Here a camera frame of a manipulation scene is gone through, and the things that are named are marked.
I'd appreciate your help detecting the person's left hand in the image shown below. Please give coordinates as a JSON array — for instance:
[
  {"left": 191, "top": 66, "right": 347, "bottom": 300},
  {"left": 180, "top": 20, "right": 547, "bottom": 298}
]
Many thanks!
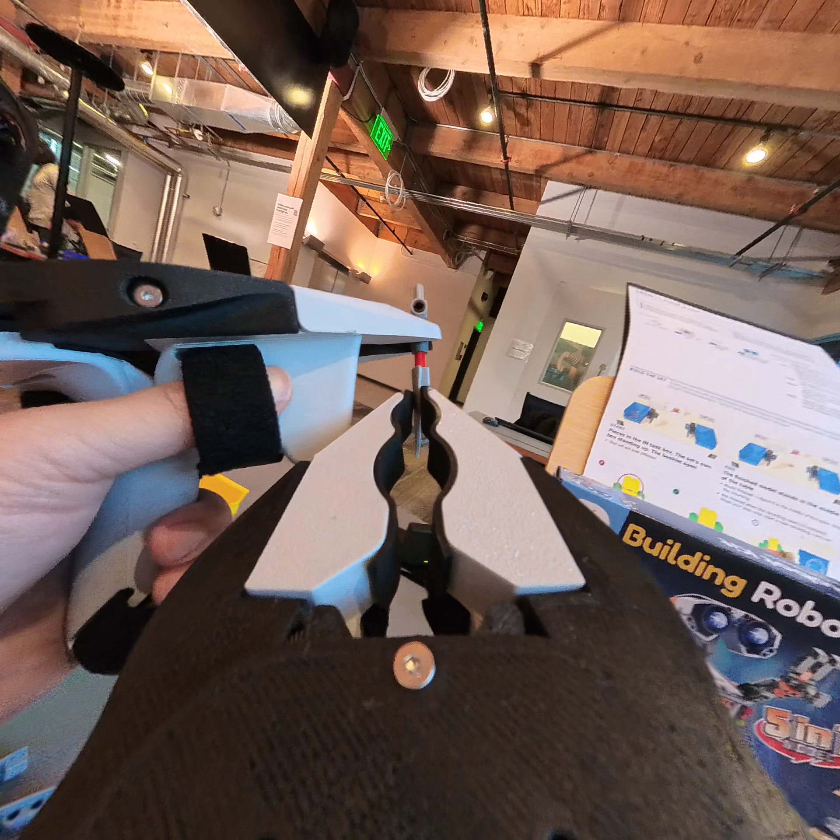
[{"left": 0, "top": 366, "right": 293, "bottom": 723}]

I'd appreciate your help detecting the white instruction sheet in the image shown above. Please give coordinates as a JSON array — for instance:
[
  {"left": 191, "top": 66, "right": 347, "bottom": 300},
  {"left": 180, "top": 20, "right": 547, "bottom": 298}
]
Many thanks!
[{"left": 583, "top": 282, "right": 840, "bottom": 581}]

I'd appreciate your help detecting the wooden post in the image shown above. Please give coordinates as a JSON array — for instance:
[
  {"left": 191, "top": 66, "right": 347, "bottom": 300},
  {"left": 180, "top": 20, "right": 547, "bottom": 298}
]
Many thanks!
[{"left": 265, "top": 72, "right": 346, "bottom": 284}]

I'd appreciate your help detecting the large white cable coil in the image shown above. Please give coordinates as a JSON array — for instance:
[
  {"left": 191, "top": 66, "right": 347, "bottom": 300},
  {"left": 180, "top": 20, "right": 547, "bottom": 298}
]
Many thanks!
[{"left": 417, "top": 66, "right": 456, "bottom": 103}]

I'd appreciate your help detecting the black building piece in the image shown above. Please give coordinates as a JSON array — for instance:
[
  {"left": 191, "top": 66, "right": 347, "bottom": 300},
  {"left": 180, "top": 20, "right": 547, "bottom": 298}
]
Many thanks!
[{"left": 399, "top": 521, "right": 435, "bottom": 573}]

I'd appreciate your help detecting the silver air duct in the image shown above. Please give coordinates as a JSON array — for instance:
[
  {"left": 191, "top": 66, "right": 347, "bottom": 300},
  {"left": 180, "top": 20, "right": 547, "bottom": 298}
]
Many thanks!
[{"left": 123, "top": 75, "right": 301, "bottom": 137}]

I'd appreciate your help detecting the cardboard box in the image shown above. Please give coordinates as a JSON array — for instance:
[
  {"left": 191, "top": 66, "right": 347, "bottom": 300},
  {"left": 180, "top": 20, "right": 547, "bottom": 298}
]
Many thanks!
[{"left": 64, "top": 219, "right": 120, "bottom": 261}]

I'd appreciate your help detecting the blue printed item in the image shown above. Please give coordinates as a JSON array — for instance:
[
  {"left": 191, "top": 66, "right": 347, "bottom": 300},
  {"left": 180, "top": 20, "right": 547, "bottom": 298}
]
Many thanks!
[{"left": 0, "top": 747, "right": 55, "bottom": 837}]

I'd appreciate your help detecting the black monitor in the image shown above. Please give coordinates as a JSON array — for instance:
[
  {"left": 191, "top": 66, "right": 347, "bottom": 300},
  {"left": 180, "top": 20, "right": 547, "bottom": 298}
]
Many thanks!
[{"left": 201, "top": 232, "right": 253, "bottom": 277}]

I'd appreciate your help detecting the yellow plastic bin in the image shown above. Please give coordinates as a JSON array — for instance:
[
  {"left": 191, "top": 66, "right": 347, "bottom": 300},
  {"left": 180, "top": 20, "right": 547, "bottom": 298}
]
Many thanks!
[{"left": 199, "top": 474, "right": 250, "bottom": 521}]

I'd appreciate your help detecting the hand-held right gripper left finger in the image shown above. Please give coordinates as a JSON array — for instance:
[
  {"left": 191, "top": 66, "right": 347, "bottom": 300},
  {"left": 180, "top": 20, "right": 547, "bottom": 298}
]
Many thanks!
[{"left": 244, "top": 392, "right": 414, "bottom": 637}]

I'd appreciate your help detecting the curved wooden panel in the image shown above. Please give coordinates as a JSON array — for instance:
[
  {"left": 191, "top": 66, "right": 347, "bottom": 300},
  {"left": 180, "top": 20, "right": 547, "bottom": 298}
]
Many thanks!
[{"left": 546, "top": 375, "right": 619, "bottom": 476}]

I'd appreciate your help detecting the silver vertical pipe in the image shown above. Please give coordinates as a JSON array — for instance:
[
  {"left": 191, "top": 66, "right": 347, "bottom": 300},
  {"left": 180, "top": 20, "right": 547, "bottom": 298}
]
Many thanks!
[{"left": 150, "top": 169, "right": 189, "bottom": 263}]

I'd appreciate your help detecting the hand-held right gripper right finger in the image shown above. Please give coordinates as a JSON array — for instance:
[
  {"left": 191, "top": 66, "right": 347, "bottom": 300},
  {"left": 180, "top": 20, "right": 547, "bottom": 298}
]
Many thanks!
[{"left": 420, "top": 388, "right": 586, "bottom": 634}]

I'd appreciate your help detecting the grey and red building piece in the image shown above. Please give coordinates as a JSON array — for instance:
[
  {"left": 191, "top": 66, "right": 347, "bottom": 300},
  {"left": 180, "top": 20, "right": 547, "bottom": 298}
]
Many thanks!
[{"left": 408, "top": 283, "right": 434, "bottom": 460}]

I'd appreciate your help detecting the black overhead panel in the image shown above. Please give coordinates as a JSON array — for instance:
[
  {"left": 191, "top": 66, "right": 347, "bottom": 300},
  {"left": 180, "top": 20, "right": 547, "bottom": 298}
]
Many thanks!
[{"left": 184, "top": 0, "right": 361, "bottom": 137}]

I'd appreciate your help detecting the black ceiling pipe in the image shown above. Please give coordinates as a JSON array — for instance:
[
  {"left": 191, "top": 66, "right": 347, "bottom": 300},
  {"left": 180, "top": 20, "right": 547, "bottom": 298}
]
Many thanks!
[{"left": 478, "top": 0, "right": 514, "bottom": 193}]

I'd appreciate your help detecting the dark blue robot kit box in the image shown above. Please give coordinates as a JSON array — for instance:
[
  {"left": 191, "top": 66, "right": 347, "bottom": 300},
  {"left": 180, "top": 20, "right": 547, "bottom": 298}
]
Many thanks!
[{"left": 556, "top": 467, "right": 840, "bottom": 840}]

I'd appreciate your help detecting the white paper notice on post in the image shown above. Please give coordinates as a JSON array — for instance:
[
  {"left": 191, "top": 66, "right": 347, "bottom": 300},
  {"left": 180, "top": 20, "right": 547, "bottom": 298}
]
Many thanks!
[{"left": 267, "top": 193, "right": 303, "bottom": 251}]

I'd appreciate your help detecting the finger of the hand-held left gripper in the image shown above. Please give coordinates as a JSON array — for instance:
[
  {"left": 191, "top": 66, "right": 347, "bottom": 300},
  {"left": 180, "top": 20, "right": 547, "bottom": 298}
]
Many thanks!
[{"left": 292, "top": 285, "right": 442, "bottom": 359}]

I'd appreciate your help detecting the framed wall picture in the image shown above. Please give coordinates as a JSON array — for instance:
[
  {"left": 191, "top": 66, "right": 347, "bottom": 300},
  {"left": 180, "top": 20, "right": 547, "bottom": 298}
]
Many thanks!
[{"left": 539, "top": 319, "right": 605, "bottom": 393}]

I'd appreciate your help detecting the background table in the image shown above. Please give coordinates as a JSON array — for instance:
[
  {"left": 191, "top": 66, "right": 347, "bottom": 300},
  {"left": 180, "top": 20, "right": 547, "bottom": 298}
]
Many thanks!
[{"left": 468, "top": 411, "right": 553, "bottom": 462}]

